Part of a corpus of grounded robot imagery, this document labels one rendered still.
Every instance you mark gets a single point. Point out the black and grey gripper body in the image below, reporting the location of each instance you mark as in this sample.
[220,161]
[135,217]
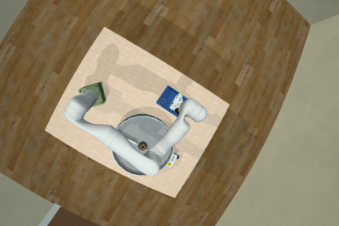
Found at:
[177,102]

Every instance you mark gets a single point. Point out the grey round turning table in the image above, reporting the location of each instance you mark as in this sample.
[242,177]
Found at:
[143,130]

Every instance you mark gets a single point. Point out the blue rectangular crate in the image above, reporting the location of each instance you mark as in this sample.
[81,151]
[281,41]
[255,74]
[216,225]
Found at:
[169,94]

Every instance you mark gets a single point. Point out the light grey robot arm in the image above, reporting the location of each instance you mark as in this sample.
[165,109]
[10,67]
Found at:
[150,162]

